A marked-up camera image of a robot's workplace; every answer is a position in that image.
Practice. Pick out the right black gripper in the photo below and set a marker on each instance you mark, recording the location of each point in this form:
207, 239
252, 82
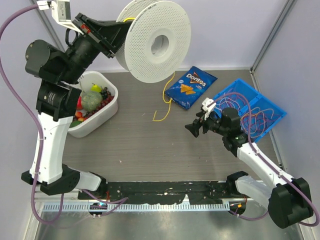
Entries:
194, 127

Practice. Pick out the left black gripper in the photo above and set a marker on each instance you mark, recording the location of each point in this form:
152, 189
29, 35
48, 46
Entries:
111, 33

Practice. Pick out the translucent white spool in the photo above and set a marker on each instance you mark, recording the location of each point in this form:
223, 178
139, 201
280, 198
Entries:
157, 41

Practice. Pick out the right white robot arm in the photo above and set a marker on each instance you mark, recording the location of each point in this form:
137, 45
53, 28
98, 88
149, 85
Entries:
287, 200

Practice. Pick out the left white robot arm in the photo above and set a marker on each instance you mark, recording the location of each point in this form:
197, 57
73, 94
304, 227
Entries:
57, 100

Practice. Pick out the blue Doritos chip bag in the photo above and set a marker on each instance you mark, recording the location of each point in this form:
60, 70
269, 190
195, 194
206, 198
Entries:
190, 87

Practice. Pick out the white plastic fruit basket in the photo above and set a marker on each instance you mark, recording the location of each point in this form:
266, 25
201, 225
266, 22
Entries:
85, 84

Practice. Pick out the yellow green toy pear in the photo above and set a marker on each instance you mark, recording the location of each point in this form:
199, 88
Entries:
96, 88

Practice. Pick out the red toy apple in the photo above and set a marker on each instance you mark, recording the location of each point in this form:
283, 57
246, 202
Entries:
79, 104

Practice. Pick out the small peach toy fruit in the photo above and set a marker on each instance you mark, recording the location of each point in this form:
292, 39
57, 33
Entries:
79, 116

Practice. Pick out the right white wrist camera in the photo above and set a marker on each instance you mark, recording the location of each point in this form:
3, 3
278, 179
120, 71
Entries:
208, 106

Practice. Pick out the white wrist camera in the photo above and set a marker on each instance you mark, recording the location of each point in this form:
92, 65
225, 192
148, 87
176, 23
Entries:
61, 13
208, 106

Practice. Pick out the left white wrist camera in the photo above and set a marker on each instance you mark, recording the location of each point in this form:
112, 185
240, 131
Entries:
61, 13

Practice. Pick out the blue plastic cable bin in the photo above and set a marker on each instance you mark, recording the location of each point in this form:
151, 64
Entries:
257, 113

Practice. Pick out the aluminium corner post left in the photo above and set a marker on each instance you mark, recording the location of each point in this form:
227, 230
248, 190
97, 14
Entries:
50, 29

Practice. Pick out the aluminium corner post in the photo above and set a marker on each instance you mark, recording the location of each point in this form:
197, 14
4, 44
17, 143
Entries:
50, 29
289, 4

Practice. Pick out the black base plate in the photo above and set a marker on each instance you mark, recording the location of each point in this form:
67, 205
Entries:
169, 192

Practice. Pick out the white slotted cable duct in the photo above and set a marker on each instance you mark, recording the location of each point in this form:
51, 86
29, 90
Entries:
126, 208

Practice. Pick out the aluminium corner post right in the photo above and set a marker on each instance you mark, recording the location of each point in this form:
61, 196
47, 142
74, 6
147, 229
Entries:
289, 4

